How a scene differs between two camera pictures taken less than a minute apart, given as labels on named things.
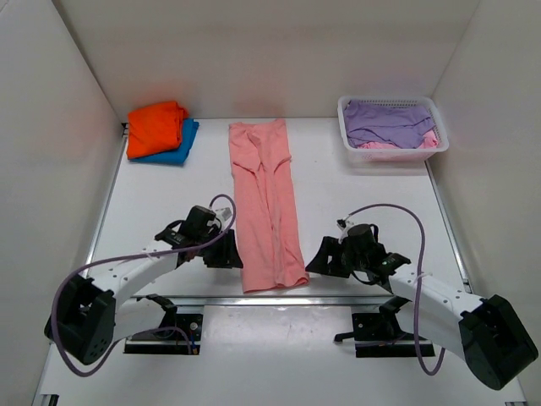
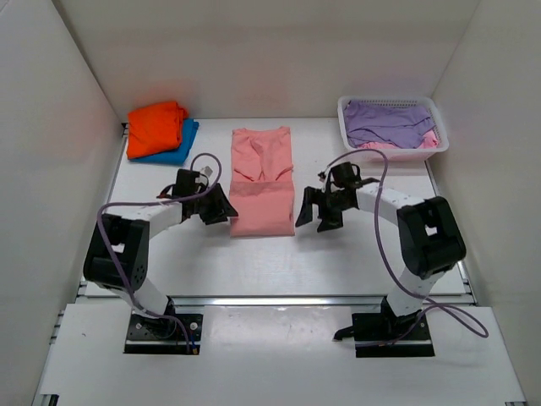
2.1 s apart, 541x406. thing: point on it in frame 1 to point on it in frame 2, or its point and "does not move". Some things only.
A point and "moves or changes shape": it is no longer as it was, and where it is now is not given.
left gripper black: [228, 255] to [221, 206]
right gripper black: [330, 248] to [316, 196]
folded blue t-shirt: [177, 156] does not move
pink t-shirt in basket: [428, 140] does not move
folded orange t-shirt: [155, 128] does not move
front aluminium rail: [271, 301] does not move
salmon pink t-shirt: [269, 238] moves or changes shape
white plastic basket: [390, 128] does not move
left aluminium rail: [105, 211] does not move
